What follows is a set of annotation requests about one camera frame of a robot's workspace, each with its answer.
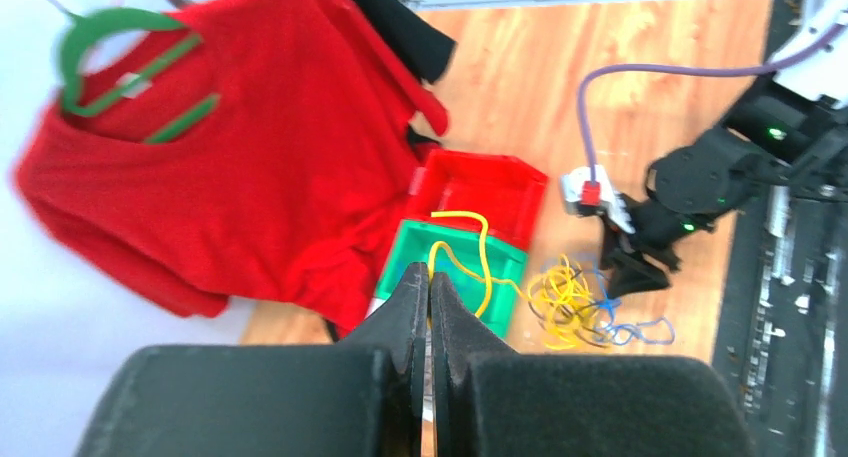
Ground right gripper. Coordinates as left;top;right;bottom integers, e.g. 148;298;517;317
599;195;683;299

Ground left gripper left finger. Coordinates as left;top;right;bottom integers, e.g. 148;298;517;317
77;263;428;456

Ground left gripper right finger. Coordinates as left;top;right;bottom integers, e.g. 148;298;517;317
429;273;755;456

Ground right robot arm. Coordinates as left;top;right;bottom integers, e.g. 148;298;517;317
600;0;847;298

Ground green plastic bin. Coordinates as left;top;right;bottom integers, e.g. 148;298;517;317
374;220;527;338

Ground red plastic bin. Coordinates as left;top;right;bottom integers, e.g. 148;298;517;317
405;149;549;251

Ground red t-shirt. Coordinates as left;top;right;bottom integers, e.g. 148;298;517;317
15;25;449;334

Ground green clothes hanger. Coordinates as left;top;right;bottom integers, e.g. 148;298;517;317
38;8;228;153

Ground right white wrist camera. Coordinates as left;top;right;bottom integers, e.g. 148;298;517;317
558;164;635;234

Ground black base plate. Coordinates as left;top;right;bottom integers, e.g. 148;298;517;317
708;0;848;457

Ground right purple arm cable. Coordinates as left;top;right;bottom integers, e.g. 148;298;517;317
574;23;848;190

